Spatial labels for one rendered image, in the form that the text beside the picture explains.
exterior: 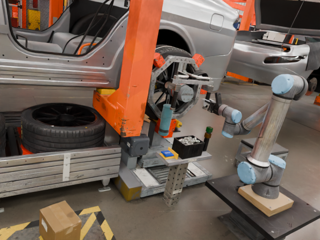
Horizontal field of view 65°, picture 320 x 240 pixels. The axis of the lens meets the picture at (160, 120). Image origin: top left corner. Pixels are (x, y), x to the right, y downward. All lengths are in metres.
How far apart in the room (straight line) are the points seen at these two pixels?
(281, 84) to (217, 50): 1.39
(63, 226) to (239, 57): 3.98
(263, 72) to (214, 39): 1.86
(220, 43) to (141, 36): 1.34
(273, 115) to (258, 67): 2.94
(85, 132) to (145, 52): 0.74
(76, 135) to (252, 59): 3.42
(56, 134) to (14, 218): 0.60
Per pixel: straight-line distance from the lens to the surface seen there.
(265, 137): 1.69
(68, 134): 1.94
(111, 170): 2.08
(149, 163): 2.37
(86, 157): 1.94
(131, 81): 1.73
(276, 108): 1.63
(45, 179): 1.94
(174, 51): 2.16
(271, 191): 1.97
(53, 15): 4.32
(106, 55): 2.22
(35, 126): 2.01
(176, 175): 1.96
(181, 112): 2.30
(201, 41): 2.70
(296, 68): 4.50
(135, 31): 1.70
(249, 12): 6.60
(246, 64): 4.67
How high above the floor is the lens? 1.31
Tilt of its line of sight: 20 degrees down
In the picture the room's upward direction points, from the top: 11 degrees clockwise
